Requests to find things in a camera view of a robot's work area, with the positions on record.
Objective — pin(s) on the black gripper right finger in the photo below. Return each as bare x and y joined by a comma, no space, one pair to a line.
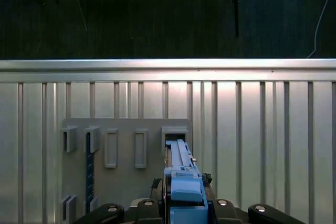
223,213

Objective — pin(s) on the hard disk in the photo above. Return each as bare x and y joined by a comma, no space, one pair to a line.
186,190

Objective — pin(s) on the grey parts rack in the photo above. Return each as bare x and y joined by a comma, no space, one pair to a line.
123,182

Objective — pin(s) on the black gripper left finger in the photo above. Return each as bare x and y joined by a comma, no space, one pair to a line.
155,213

